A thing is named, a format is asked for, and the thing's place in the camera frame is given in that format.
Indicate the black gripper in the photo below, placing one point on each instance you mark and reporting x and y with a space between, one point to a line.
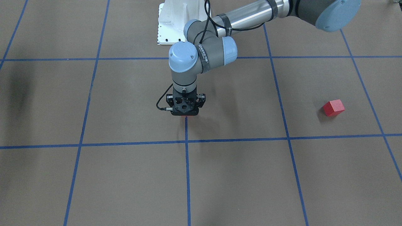
170 100

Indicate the red block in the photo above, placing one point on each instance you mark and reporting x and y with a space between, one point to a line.
333 108

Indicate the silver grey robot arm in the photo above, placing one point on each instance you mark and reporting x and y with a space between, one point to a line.
209 44

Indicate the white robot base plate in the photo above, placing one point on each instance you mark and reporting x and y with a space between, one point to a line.
173 16

